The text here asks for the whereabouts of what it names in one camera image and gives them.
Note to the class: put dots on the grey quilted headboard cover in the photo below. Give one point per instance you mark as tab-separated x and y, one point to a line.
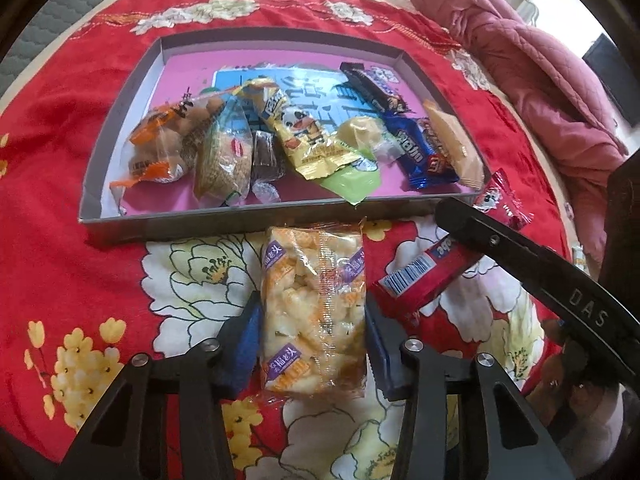
45	25

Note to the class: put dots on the beige cracker packet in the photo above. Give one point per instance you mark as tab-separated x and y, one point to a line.
457	147

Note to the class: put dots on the brown red snack packet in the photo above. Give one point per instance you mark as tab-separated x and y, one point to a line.
440	152

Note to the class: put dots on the red floral cloth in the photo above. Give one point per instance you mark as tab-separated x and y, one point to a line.
65	240

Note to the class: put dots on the grey cardboard box with pink bottom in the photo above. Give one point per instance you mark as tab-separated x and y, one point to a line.
180	70

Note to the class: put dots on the orange peanut packet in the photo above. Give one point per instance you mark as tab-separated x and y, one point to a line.
160	145

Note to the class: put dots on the black television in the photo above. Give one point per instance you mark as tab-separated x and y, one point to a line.
615	75

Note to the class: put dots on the pink quilt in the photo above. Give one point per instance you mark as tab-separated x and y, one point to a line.
525	60

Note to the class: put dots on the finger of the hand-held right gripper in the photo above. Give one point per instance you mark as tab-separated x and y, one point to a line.
500	242

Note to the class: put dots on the orange white rice cracker packet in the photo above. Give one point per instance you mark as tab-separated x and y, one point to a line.
312	305

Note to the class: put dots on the small red candy packet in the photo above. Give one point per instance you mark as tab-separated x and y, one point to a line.
500	200

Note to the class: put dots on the green yellow cake packet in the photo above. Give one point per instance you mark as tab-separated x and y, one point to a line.
357	132

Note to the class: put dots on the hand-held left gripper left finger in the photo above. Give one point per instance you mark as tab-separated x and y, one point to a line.
245	345

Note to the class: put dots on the brown chocolate cake packet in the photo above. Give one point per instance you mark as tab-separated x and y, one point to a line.
263	157

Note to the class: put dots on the yellow panda snack packet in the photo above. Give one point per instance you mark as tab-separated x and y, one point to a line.
300	140

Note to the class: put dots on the person's right hand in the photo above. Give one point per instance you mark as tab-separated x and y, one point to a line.
585	400

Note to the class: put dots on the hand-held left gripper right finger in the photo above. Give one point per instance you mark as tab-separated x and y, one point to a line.
382	360

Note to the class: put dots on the clear oat cracker packet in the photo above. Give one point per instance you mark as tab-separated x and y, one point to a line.
220	165

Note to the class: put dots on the blue cookie packet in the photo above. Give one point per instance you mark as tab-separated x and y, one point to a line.
410	152

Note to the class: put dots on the red wafer packet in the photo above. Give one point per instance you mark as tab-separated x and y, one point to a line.
415	280

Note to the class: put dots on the brown chocolate bar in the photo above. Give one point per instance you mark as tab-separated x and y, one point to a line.
372	85

